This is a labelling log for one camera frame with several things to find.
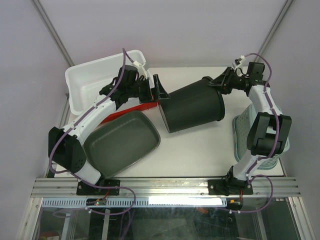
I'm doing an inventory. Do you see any aluminium frame post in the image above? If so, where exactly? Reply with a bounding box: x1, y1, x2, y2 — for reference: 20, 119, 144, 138
31, 0, 75, 67
253, 0, 296, 57

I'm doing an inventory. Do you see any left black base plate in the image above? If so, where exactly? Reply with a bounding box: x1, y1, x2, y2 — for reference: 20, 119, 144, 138
76, 179, 121, 196

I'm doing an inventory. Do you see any red plastic tray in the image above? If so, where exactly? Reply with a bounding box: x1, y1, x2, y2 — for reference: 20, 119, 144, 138
101, 99, 158, 124

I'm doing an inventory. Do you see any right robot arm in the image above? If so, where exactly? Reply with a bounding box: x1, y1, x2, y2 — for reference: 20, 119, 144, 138
208, 62, 292, 196

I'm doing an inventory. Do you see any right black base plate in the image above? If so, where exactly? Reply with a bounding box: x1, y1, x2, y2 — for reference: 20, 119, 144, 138
207, 178, 253, 196

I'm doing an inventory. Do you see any teal perforated plastic basket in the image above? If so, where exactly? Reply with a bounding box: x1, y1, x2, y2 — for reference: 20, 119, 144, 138
232, 103, 291, 171

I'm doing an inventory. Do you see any large white plastic tub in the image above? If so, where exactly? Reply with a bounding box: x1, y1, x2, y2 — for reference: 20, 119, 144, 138
65, 49, 158, 116

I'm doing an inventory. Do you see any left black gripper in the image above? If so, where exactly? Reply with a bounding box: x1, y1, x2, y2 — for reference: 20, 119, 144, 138
128, 74, 171, 104

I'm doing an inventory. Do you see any grey slotted cable duct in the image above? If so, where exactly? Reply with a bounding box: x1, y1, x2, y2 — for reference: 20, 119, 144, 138
42, 196, 227, 209

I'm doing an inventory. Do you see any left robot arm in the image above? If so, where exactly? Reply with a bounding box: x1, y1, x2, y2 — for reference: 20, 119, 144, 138
48, 65, 170, 195

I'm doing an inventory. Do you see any left aluminium frame post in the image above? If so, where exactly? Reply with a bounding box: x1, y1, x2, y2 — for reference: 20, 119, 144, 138
31, 0, 75, 67

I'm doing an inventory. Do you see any aluminium mounting rail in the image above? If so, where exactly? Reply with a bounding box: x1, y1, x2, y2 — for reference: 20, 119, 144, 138
31, 176, 301, 198

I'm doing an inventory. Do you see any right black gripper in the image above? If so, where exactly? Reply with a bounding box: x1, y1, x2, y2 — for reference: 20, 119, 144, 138
207, 66, 249, 95

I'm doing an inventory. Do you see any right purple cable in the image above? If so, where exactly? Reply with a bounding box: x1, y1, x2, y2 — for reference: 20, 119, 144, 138
244, 52, 281, 181

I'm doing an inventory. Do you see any black ribbed waste bin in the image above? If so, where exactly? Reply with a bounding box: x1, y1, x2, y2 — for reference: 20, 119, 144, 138
159, 76, 225, 133

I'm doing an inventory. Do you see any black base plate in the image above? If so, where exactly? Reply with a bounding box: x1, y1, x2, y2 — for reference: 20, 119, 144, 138
207, 178, 253, 196
76, 179, 121, 196

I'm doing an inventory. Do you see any dark grey shallow tray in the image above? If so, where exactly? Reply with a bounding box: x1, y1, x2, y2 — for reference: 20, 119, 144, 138
83, 111, 161, 179

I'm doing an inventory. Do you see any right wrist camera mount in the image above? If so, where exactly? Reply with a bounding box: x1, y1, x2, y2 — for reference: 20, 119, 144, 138
232, 55, 246, 72

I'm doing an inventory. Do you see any right aluminium frame post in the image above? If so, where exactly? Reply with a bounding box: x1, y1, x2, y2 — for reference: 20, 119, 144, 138
253, 0, 296, 57

